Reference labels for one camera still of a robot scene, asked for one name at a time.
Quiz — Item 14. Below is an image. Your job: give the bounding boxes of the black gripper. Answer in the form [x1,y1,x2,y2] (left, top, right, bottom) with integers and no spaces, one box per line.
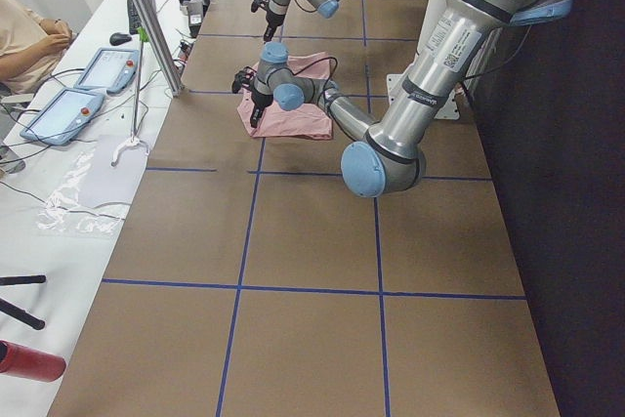
[231,70,271,127]
[251,0,285,42]

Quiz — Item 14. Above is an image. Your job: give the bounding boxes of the pink printed t-shirt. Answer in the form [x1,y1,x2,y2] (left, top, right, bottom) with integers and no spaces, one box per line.
[236,50,336,141]

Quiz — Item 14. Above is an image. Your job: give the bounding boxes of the black power box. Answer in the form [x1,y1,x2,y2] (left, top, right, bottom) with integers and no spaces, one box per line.
[187,0,205,38]

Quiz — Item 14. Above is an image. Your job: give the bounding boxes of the metal reacher grabber tool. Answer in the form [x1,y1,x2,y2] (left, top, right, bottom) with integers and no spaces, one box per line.
[110,26,150,167]

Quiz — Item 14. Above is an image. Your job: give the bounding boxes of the black computer mouse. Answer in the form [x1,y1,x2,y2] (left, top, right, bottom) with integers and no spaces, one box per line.
[109,32,132,46]

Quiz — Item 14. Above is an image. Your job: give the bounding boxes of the upper teach pendant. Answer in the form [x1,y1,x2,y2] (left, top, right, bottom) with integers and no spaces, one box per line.
[74,48,139,94]

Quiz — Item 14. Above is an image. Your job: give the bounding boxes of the teach pendant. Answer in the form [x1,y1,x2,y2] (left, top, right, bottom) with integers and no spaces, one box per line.
[20,88,104,146]
[74,48,139,94]

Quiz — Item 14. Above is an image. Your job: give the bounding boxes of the white paper sheet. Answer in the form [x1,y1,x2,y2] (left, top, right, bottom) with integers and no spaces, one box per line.
[78,135,150,208]

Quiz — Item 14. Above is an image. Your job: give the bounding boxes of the lower teach pendant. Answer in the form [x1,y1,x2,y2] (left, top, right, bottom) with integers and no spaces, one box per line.
[20,88,104,146]

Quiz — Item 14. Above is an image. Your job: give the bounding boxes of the clear plastic bag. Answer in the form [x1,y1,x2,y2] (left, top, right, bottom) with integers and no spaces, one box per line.
[35,148,129,238]

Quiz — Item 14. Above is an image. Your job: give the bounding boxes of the seated person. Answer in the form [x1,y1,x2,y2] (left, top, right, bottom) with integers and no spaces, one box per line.
[1,0,74,94]

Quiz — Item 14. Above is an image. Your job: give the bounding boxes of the red bottle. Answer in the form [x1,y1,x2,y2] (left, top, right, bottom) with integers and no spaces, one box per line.
[1,340,66,382]

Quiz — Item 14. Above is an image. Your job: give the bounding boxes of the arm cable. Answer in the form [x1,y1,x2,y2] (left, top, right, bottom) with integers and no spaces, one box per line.
[287,55,343,96]

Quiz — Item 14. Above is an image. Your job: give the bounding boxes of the aluminium frame post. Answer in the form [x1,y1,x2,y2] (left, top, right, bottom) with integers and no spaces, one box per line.
[133,0,184,97]

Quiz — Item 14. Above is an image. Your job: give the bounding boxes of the black camera tripod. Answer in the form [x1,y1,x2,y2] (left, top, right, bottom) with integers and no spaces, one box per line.
[1,274,47,331]

